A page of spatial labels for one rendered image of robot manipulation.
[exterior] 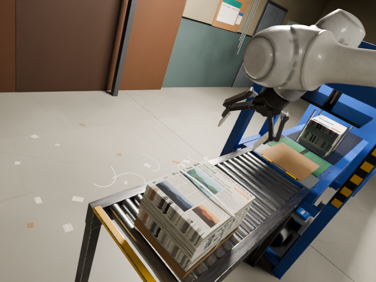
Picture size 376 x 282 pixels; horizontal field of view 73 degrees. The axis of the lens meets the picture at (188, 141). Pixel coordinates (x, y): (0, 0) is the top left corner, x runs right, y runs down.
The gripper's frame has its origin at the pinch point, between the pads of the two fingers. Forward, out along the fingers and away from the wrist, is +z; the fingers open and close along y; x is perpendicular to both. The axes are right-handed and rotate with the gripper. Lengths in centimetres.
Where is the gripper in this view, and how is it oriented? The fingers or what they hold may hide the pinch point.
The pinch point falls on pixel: (238, 133)
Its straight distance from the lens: 83.4
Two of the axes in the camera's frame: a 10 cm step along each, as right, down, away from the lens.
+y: -8.3, -5.5, -0.7
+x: -3.7, 6.4, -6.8
